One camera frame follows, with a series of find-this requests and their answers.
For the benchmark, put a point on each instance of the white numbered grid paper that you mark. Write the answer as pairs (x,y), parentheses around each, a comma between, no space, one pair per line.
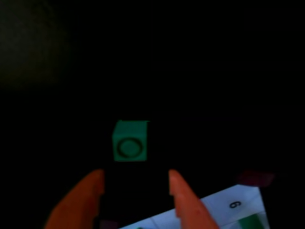
(219,210)

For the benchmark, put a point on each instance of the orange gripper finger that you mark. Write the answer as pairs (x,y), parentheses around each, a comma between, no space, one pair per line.
(190,210)
(81,202)

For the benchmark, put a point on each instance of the magenta small block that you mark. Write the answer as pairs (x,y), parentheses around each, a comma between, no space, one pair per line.
(256,178)

